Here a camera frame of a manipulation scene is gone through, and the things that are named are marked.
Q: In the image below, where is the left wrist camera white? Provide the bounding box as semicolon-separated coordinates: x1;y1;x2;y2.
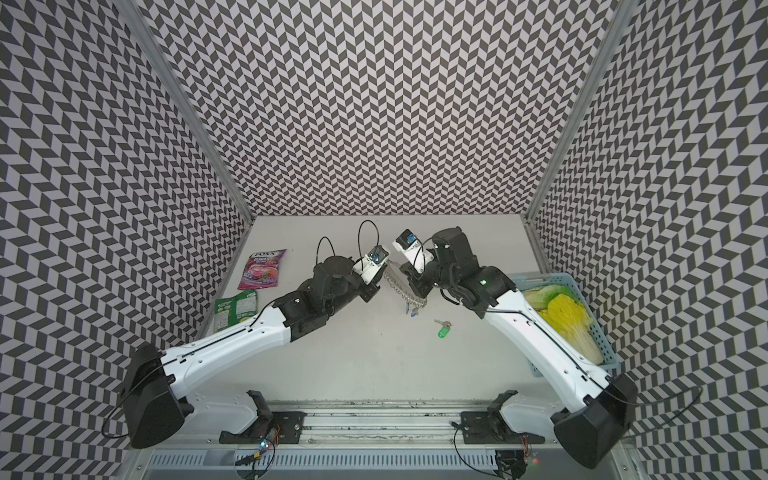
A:
353;245;389;285

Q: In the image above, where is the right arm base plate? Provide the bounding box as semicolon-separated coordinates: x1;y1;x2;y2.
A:
452;411;546;445

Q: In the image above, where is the base wiring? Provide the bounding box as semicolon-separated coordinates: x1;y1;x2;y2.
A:
235;427;283;480
451;419;541;480

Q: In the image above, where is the light blue plastic basket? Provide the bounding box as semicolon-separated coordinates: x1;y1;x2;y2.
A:
511;273;619;373

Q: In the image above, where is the yellow green plastic bag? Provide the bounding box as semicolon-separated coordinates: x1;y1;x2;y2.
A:
523;284;604;365

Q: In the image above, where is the aluminium frame rail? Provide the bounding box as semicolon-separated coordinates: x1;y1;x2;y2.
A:
117;401;648;479

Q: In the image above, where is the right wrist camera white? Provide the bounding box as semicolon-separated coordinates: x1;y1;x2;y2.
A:
393;229;434;274

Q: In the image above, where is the right base wiring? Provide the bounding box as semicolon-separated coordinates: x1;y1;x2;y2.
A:
451;419;541;480

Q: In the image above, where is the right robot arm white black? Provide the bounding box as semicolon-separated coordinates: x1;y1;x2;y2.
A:
393;227;638;469

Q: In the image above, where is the green candy bag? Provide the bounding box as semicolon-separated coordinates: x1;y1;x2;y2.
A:
213;289;258;333

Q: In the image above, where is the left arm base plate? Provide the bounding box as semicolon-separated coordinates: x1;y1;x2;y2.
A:
218;411;306;446

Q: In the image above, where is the purple candy bag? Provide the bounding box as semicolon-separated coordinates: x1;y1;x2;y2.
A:
238;249;286;290

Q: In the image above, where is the left base wiring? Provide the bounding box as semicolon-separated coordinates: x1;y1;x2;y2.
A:
235;427;283;480

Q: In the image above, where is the key with green tag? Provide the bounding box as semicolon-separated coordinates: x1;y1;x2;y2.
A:
435;320;452;339

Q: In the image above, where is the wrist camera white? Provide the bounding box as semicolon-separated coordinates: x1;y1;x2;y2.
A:
353;245;389;285
393;229;434;274

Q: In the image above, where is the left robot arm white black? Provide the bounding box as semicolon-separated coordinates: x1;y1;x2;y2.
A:
118;246;389;449

